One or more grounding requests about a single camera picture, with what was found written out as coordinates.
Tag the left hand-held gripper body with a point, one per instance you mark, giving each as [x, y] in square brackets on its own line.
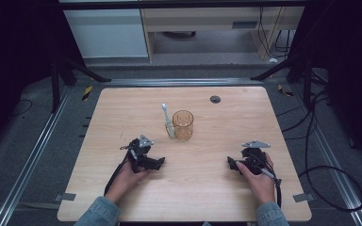
[138, 152]

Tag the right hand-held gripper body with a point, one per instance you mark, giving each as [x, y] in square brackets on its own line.
[254, 158]

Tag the white toothbrush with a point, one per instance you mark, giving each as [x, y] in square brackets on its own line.
[167, 118]

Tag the person's right hand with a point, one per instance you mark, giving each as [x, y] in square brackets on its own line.
[262, 186]

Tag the person's left hand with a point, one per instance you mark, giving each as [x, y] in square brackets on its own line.
[124, 183]

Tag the grey tape strip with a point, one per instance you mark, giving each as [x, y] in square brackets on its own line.
[303, 197]
[65, 196]

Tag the grey round table grommet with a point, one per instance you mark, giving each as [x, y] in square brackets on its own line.
[215, 99]

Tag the yellow and black tape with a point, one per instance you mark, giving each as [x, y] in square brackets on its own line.
[284, 91]
[87, 92]

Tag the black metal stand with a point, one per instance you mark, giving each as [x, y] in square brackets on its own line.
[56, 81]
[306, 78]

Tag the white cabinet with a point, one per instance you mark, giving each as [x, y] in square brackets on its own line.
[106, 34]

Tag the black curtain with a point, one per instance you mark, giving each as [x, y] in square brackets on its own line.
[15, 62]
[352, 78]

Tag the aluminium floor rail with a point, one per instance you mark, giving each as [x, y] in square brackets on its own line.
[333, 157]
[31, 157]
[182, 82]

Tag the black frame beam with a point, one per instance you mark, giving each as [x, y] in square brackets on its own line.
[182, 4]

